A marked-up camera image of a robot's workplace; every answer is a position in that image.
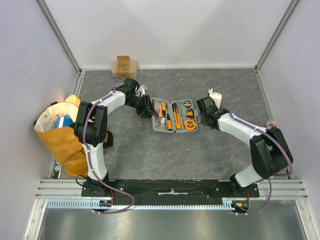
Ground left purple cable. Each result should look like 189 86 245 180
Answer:
82 76 136 216

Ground aluminium frame rail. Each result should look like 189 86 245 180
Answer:
36 178 308 200

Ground blue box in bag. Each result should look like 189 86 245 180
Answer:
54 116 74 129

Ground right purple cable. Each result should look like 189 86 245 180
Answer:
209 77 294 216

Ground brown paper tote bag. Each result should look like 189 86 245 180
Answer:
34 101 88 177

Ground grey plastic tool case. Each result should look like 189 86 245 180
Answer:
151 97 199 134

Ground tan wooden object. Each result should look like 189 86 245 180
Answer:
65 94 81 108

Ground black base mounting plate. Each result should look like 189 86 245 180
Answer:
81 179 260 199

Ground orange pliers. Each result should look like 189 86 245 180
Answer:
153 99 165 127

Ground white slotted cable duct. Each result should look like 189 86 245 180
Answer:
46 198 236 209

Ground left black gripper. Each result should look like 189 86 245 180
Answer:
126 94 159 120

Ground small cardboard box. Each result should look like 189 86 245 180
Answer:
111 55 139 79

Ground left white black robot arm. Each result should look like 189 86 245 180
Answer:
73 78 158 197

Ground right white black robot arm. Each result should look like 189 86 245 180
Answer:
196 96 294 197

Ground orange black screwdriver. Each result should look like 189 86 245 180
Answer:
161 101 167 118
165 110 173 131

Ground orange tape measure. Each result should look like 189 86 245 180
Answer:
183 119 197 131

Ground purple cable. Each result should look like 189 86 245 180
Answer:
82 76 136 216
209 77 294 216

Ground orange utility knife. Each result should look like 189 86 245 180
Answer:
172 103 181 130

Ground orange bit holder set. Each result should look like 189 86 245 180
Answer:
183 100 195 119

